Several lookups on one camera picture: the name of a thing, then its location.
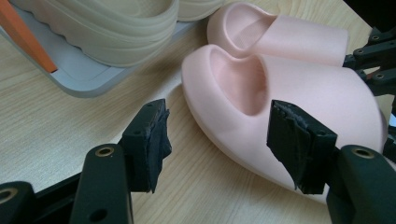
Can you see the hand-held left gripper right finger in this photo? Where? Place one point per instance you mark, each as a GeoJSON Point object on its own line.
{"type": "Point", "coordinates": [299, 146]}

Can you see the cream clog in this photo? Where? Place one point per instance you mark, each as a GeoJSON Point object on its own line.
{"type": "Point", "coordinates": [124, 40]}

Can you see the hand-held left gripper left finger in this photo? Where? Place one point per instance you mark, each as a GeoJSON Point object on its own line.
{"type": "Point", "coordinates": [146, 146]}

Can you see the pink slipper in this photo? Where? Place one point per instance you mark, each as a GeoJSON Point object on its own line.
{"type": "Point", "coordinates": [311, 93]}
{"type": "Point", "coordinates": [295, 37]}

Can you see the white two-tier shoe rack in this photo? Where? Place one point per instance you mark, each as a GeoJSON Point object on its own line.
{"type": "Point", "coordinates": [81, 77]}

